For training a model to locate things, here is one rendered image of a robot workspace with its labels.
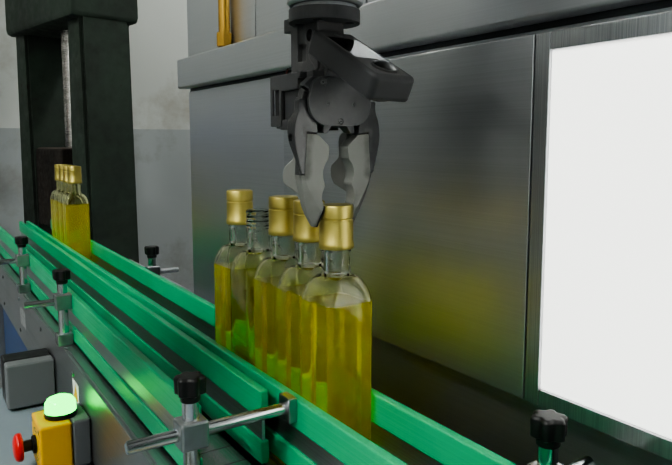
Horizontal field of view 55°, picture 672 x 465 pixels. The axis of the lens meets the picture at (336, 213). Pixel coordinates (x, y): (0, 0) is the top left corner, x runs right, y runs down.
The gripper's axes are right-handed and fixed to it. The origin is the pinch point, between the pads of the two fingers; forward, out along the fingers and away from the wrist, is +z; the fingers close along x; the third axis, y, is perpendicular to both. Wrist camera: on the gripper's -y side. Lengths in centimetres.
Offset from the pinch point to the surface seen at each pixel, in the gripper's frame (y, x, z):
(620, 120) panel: -22.6, -12.5, -8.8
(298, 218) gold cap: 5.2, 1.3, 1.0
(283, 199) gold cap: 10.0, 0.5, -0.6
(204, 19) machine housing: 70, -15, -31
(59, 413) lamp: 43, 20, 32
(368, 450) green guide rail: -11.3, 4.1, 19.1
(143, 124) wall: 343, -84, -18
